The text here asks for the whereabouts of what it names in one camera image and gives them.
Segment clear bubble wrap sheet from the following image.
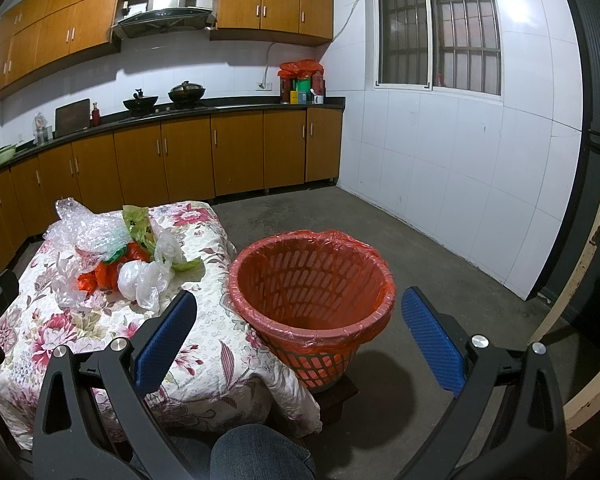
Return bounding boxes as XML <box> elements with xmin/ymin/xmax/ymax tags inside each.
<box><xmin>44</xmin><ymin>197</ymin><xmax>131</xmax><ymax>311</ymax></box>

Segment green plastic bag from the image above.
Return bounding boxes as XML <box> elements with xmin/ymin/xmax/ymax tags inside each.
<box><xmin>104</xmin><ymin>246</ymin><xmax>128</xmax><ymax>266</ymax></box>

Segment white plastic bag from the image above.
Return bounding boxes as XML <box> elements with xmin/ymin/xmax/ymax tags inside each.
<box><xmin>117</xmin><ymin>230</ymin><xmax>189</xmax><ymax>313</ymax></box>

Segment green yellow snack wrapper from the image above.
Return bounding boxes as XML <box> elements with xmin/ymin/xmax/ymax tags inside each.
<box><xmin>122</xmin><ymin>205</ymin><xmax>202</xmax><ymax>273</ymax></box>

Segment red plastic bag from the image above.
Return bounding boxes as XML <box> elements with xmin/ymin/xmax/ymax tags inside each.
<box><xmin>76</xmin><ymin>242</ymin><xmax>151</xmax><ymax>296</ymax></box>

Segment lower wooden kitchen cabinets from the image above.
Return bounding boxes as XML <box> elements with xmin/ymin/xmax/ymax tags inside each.
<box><xmin>0</xmin><ymin>105</ymin><xmax>343</xmax><ymax>272</ymax></box>

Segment wooden kitchen cabinets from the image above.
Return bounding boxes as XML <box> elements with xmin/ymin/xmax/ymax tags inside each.
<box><xmin>0</xmin><ymin>105</ymin><xmax>343</xmax><ymax>272</ymax></box>
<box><xmin>0</xmin><ymin>0</ymin><xmax>334</xmax><ymax>99</ymax></box>

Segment upper wooden kitchen cabinets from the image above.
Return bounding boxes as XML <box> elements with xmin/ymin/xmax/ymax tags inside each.
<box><xmin>0</xmin><ymin>0</ymin><xmax>334</xmax><ymax>99</ymax></box>

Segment green pot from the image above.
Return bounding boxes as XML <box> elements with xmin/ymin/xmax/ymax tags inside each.
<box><xmin>0</xmin><ymin>144</ymin><xmax>17</xmax><ymax>165</ymax></box>

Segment floral quilt table cover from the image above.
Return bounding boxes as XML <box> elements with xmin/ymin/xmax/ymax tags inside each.
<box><xmin>0</xmin><ymin>200</ymin><xmax>322</xmax><ymax>450</ymax></box>

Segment glass jar on counter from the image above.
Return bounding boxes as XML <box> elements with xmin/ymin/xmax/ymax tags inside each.
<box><xmin>33</xmin><ymin>113</ymin><xmax>48</xmax><ymax>145</ymax></box>

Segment person's blue jeans knee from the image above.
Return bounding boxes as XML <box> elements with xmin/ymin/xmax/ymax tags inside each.
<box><xmin>171</xmin><ymin>424</ymin><xmax>317</xmax><ymax>480</ymax></box>

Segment dark cutting board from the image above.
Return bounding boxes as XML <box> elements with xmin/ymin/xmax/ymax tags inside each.
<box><xmin>54</xmin><ymin>99</ymin><xmax>91</xmax><ymax>139</ymax></box>

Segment red bottle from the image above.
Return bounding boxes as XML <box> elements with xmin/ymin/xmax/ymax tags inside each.
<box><xmin>91</xmin><ymin>103</ymin><xmax>100</xmax><ymax>127</ymax></box>

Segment black wok with utensils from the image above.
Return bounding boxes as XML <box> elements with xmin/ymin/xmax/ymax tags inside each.
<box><xmin>123</xmin><ymin>88</ymin><xmax>158</xmax><ymax>115</ymax></box>

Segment red plastic waste basket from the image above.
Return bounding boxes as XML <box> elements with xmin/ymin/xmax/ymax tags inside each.
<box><xmin>228</xmin><ymin>230</ymin><xmax>396</xmax><ymax>392</ymax></box>

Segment black wok with lid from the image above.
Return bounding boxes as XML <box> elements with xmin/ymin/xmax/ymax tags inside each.
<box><xmin>168</xmin><ymin>80</ymin><xmax>206</xmax><ymax>107</ymax></box>

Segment steel range hood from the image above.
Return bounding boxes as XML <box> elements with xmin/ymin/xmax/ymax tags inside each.
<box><xmin>111</xmin><ymin>0</ymin><xmax>218</xmax><ymax>40</ymax></box>

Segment green container on counter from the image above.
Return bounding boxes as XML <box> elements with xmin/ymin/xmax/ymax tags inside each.
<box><xmin>294</xmin><ymin>78</ymin><xmax>312</xmax><ymax>104</ymax></box>

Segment red bag on counter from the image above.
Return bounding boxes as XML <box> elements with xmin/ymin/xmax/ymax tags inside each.
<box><xmin>277</xmin><ymin>58</ymin><xmax>326</xmax><ymax>105</ymax></box>

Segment black countertop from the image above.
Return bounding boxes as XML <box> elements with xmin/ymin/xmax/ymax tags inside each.
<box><xmin>0</xmin><ymin>95</ymin><xmax>347</xmax><ymax>183</ymax></box>

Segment barred window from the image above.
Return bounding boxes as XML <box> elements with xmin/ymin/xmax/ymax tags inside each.
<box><xmin>375</xmin><ymin>0</ymin><xmax>502</xmax><ymax>96</ymax></box>

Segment white wooden furniture frame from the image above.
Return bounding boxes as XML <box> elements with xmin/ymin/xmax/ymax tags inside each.
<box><xmin>526</xmin><ymin>170</ymin><xmax>600</xmax><ymax>435</ymax></box>

